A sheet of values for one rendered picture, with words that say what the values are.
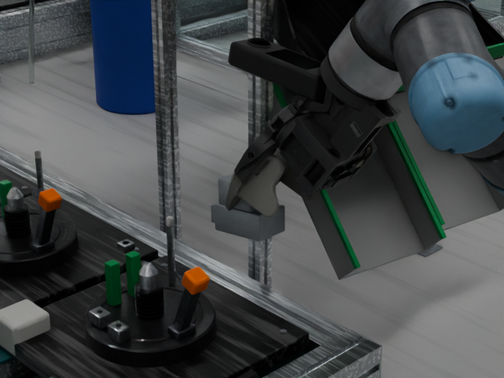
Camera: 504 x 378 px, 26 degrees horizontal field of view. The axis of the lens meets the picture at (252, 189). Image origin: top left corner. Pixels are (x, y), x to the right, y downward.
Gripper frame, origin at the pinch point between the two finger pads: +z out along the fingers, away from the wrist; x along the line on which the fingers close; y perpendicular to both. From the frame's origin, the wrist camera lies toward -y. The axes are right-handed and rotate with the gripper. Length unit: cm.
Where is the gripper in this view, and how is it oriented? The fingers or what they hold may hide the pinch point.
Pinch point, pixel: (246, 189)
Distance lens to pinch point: 116.4
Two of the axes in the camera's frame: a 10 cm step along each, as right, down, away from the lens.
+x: 6.4, -2.4, 7.3
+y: 6.0, 7.5, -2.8
